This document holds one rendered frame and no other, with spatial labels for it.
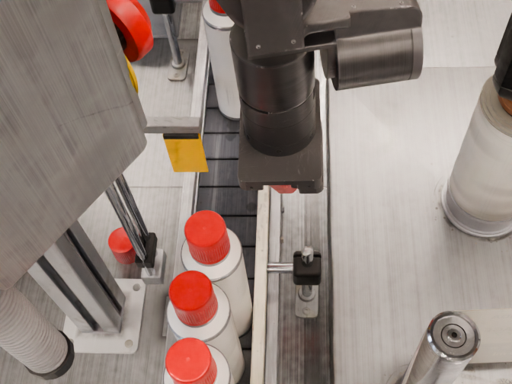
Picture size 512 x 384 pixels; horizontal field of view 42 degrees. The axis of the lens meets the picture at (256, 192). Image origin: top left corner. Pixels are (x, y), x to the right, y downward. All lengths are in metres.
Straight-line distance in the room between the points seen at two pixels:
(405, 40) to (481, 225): 0.34
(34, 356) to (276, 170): 0.22
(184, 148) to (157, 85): 0.41
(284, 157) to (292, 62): 0.10
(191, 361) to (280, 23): 0.24
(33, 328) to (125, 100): 0.20
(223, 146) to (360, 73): 0.38
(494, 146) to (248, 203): 0.28
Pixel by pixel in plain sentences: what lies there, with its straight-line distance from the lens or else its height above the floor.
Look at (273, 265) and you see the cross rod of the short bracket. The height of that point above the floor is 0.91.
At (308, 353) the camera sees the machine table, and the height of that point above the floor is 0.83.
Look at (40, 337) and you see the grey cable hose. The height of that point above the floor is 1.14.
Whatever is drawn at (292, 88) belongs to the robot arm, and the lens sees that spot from 0.46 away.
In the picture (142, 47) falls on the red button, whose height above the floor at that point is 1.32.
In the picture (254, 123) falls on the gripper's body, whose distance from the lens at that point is 0.49.
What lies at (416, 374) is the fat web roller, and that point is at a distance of 0.58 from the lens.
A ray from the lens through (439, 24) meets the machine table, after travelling 1.01.
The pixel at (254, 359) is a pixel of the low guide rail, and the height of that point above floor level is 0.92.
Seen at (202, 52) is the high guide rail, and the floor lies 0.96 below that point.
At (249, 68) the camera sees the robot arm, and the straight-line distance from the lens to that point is 0.44.
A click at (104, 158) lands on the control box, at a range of 0.29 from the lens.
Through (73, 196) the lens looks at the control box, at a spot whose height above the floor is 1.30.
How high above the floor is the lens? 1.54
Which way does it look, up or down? 60 degrees down
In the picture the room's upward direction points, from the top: 7 degrees counter-clockwise
